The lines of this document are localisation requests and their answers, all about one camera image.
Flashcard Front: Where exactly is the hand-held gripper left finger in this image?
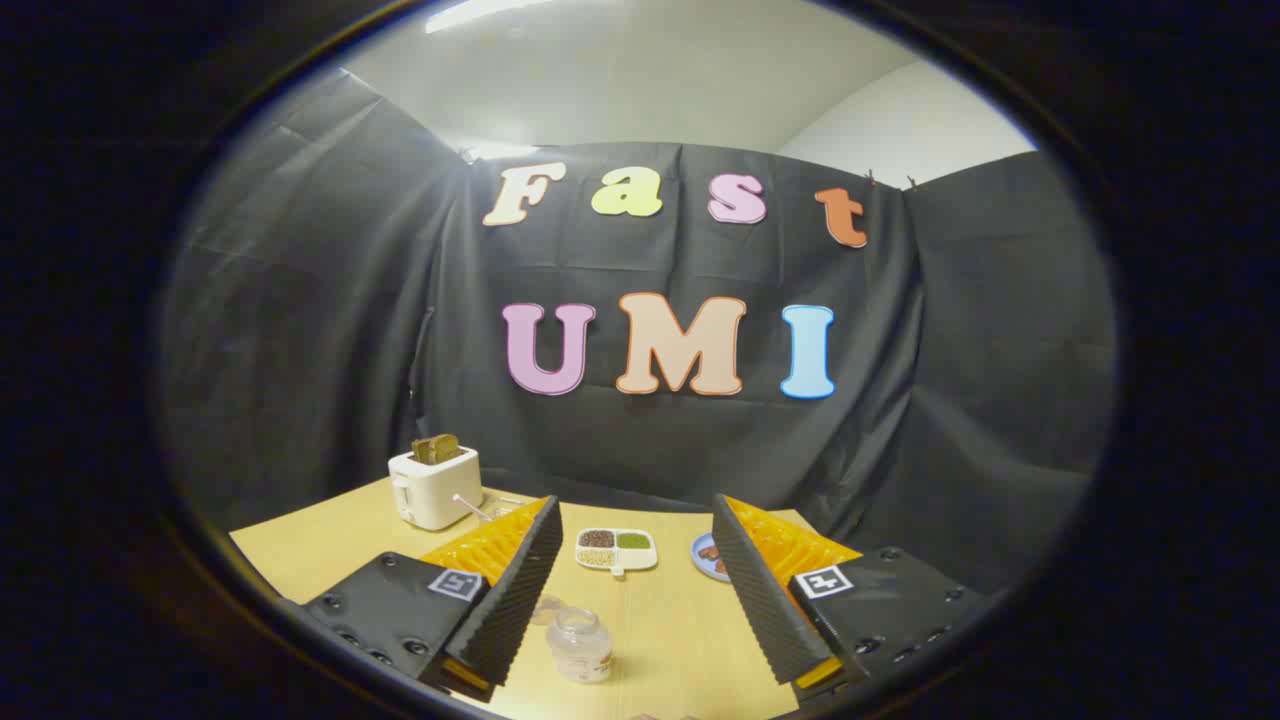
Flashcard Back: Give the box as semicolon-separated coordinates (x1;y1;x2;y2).
300;495;564;701

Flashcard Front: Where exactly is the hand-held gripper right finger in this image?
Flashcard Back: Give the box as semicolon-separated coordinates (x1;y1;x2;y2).
712;493;991;701

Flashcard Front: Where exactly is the clear plastic juice bottle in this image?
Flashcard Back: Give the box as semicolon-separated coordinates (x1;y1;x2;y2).
546;607;613;685

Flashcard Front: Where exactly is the small blue plate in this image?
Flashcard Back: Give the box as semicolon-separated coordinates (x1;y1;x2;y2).
692;532;733;583

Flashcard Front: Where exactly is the wooden table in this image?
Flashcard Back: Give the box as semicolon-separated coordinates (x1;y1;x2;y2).
230;475;863;720

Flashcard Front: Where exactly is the white divided grain dish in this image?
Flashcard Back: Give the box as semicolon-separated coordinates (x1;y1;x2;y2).
575;528;658;578

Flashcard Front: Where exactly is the white toaster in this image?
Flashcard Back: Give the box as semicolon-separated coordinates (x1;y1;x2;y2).
388;447;483;531

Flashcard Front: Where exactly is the black backdrop cloth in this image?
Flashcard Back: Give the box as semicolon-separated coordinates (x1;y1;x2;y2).
158;68;1119;599

